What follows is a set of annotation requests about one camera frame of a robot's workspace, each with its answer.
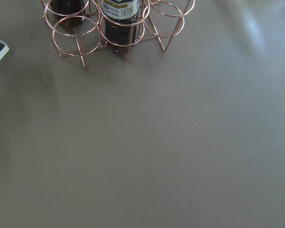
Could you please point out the tea bottle in rack back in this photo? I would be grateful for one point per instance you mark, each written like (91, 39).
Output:
(121, 14)

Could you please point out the tea bottle in rack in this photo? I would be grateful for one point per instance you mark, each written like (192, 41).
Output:
(121, 14)
(68, 7)

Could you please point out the tea bottle in rack front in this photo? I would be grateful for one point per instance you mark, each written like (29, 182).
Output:
(68, 7)

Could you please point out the copper wire bottle rack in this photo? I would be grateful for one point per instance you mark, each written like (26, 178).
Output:
(78, 28)

